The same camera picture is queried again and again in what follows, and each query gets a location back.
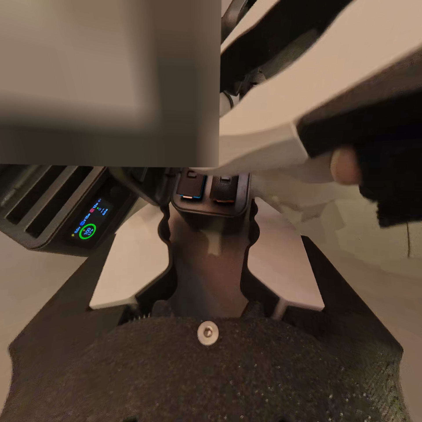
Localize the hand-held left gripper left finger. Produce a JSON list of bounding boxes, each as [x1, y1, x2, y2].
[[88, 204, 180, 310]]

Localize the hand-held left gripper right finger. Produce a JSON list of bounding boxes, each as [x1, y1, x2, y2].
[[240, 199, 324, 319]]

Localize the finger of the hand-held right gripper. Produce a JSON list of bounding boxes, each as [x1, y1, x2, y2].
[[219, 123, 334, 183], [250, 171, 364, 216]]

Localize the black battery charger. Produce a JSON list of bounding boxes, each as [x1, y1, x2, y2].
[[142, 166, 252, 231], [0, 165, 142, 258]]

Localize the blue striped black battery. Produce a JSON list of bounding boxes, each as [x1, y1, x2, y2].
[[176, 171, 207, 200]]

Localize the person's right hand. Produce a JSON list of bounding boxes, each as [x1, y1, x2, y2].
[[331, 148, 362, 186]]

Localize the red striped black battery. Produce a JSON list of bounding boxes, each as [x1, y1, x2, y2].
[[210, 176, 237, 204]]

